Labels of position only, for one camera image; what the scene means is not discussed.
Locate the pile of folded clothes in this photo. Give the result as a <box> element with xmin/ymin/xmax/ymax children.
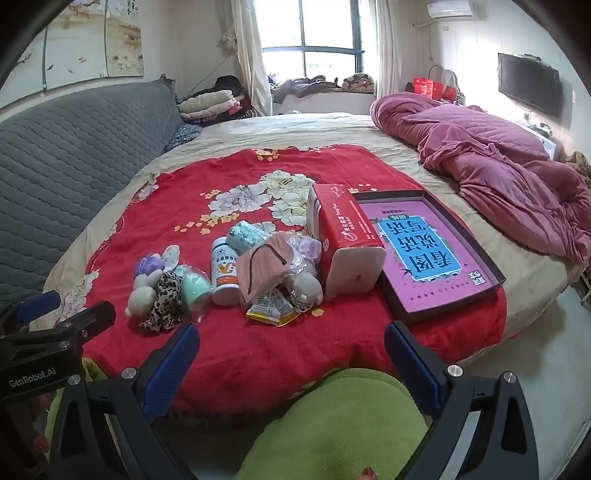
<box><xmin>178</xmin><ymin>90</ymin><xmax>252</xmax><ymax>125</ymax></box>

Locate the leopard print scrunchie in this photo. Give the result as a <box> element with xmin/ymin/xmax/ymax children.
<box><xmin>139</xmin><ymin>271</ymin><xmax>184</xmax><ymax>334</ymax></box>

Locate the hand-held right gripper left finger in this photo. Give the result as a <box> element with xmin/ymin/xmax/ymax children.
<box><xmin>46</xmin><ymin>322</ymin><xmax>204</xmax><ymax>480</ymax></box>

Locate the white cabinet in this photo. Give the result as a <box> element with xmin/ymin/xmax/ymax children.
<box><xmin>522</xmin><ymin>119</ymin><xmax>556</xmax><ymax>160</ymax></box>

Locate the blue patterned cloth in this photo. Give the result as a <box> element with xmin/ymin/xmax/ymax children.
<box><xmin>166</xmin><ymin>124</ymin><xmax>203</xmax><ymax>151</ymax></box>

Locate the red tissue box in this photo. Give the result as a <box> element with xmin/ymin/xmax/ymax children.
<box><xmin>307</xmin><ymin>183</ymin><xmax>387</xmax><ymax>298</ymax></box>

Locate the grey clothes heap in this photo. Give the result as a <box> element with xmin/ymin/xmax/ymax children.
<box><xmin>272</xmin><ymin>76</ymin><xmax>342</xmax><ymax>99</ymax></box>

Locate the white curtain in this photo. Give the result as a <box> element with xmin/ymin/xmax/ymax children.
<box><xmin>376</xmin><ymin>0</ymin><xmax>402</xmax><ymax>100</ymax></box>
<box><xmin>231</xmin><ymin>0</ymin><xmax>273</xmax><ymax>116</ymax></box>

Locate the grey quilted headboard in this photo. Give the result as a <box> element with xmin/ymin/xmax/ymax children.
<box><xmin>0</xmin><ymin>78</ymin><xmax>181</xmax><ymax>305</ymax></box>

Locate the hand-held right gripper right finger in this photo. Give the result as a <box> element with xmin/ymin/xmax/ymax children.
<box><xmin>384</xmin><ymin>320</ymin><xmax>541</xmax><ymax>480</ymax></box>

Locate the red floral blanket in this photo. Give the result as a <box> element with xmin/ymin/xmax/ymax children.
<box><xmin>81</xmin><ymin>144</ymin><xmax>509</xmax><ymax>414</ymax></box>

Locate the floral wall painting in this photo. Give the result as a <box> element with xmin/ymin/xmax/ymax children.
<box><xmin>0</xmin><ymin>0</ymin><xmax>145</xmax><ymax>93</ymax></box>

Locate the pink quilt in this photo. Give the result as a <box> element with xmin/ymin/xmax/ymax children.
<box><xmin>369</xmin><ymin>92</ymin><xmax>591</xmax><ymax>265</ymax></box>

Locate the pink book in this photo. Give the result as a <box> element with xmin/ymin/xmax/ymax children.
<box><xmin>360</xmin><ymin>199</ymin><xmax>497</xmax><ymax>311</ymax></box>

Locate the black wall television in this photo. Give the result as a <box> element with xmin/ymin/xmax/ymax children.
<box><xmin>498</xmin><ymin>52</ymin><xmax>563</xmax><ymax>118</ymax></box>

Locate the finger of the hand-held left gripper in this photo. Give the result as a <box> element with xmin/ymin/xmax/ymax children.
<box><xmin>9</xmin><ymin>290</ymin><xmax>63</xmax><ymax>324</ymax></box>
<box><xmin>9</xmin><ymin>300</ymin><xmax>117</xmax><ymax>352</ymax></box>

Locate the green egg sponge in packet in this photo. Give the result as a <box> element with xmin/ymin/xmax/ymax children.
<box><xmin>178</xmin><ymin>264</ymin><xmax>214</xmax><ymax>324</ymax></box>

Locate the white pill bottle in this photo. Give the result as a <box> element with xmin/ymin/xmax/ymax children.
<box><xmin>211</xmin><ymin>236</ymin><xmax>242</xmax><ymax>306</ymax></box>

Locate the window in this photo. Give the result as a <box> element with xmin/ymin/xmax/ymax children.
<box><xmin>256</xmin><ymin>0</ymin><xmax>377</xmax><ymax>79</ymax></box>

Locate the round bed with cream sheet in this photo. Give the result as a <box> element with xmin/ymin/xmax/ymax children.
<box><xmin>41</xmin><ymin>111</ymin><xmax>583</xmax><ymax>416</ymax></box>

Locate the teal patterned tissue packet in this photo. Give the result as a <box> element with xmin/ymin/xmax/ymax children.
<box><xmin>229</xmin><ymin>222</ymin><xmax>269</xmax><ymax>252</ymax></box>

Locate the yellow white snack packet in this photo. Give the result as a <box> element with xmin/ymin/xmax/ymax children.
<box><xmin>246</xmin><ymin>288</ymin><xmax>301</xmax><ymax>328</ymax></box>

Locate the white air conditioner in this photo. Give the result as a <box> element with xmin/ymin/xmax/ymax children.
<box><xmin>427</xmin><ymin>0</ymin><xmax>474</xmax><ymax>20</ymax></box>

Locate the dark shallow box tray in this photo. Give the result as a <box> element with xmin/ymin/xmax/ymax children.
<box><xmin>352</xmin><ymin>190</ymin><xmax>507</xmax><ymax>326</ymax></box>

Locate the brown patterned blanket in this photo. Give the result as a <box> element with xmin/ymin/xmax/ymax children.
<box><xmin>342</xmin><ymin>73</ymin><xmax>375</xmax><ymax>91</ymax></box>

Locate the pink face mask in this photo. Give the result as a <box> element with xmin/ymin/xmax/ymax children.
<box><xmin>236</xmin><ymin>232</ymin><xmax>301</xmax><ymax>305</ymax></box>

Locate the purple and white plush toy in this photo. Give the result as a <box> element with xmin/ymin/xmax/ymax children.
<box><xmin>127</xmin><ymin>244</ymin><xmax>182</xmax><ymax>317</ymax></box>

